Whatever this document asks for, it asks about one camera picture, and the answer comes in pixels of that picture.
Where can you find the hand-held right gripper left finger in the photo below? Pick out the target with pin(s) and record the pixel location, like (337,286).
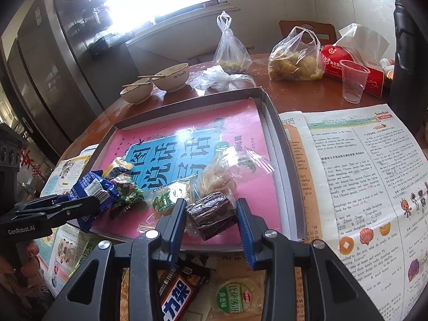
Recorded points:
(175,230)

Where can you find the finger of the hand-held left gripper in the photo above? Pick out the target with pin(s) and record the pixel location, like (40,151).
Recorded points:
(77,207)
(40,202)

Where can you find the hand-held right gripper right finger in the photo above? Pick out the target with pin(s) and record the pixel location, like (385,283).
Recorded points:
(245,234)

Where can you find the blue snack packet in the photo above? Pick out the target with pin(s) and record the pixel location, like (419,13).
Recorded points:
(93,187)

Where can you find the brown cake packet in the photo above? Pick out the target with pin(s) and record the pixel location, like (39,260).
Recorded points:
(210,219)

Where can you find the clear cracker packet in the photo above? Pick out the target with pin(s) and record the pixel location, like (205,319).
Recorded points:
(217,177)

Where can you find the grey cardboard tray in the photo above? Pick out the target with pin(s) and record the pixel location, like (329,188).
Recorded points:
(287,174)

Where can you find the person's left hand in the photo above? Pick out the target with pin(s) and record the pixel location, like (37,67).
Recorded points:
(28,269)

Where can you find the red paper decoration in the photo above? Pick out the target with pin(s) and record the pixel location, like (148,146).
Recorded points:
(28,165)

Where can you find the green white pastry packet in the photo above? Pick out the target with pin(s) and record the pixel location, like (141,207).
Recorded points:
(170,199)

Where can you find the newspaper with yellow border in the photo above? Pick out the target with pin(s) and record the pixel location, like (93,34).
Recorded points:
(70,167)

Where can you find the pink book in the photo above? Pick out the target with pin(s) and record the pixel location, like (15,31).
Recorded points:
(254,187)

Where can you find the green pea snack packet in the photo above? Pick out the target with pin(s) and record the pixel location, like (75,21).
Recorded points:
(128,194)

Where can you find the yellow green snack packet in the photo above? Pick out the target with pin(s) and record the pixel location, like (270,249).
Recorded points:
(118,166)

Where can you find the dark chocolate bar packet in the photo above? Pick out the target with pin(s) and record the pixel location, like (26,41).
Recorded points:
(177,294)

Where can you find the green label pancake packet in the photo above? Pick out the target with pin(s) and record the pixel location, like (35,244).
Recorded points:
(240,299)

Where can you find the grey refrigerator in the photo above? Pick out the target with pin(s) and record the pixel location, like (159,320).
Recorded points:
(43,73)

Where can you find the newspaper with green header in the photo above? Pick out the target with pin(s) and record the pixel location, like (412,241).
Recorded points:
(351,180)

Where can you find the small white bowl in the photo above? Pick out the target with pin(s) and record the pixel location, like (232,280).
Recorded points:
(137,93)

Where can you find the wooden chopstick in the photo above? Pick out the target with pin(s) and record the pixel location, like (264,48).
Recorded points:
(133,84)
(140,83)

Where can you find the large white bowl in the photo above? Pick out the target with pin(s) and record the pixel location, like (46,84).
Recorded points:
(172,78)

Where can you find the flat clear plastic bag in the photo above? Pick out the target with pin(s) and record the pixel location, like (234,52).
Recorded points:
(220,80)

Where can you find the plastic bag of yellow food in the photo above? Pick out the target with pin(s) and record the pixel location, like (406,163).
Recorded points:
(294,60)

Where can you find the tall clear plastic bag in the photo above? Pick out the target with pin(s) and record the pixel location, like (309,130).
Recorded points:
(230,50)

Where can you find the clear plastic cup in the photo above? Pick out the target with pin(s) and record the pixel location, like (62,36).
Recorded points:
(354,82)

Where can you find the red tissue pack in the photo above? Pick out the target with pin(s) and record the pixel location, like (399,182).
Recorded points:
(354,60)

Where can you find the brown wooden chair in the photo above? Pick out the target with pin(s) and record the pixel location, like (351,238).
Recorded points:
(307,30)

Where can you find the small white bottle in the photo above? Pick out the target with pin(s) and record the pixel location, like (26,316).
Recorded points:
(388,68)

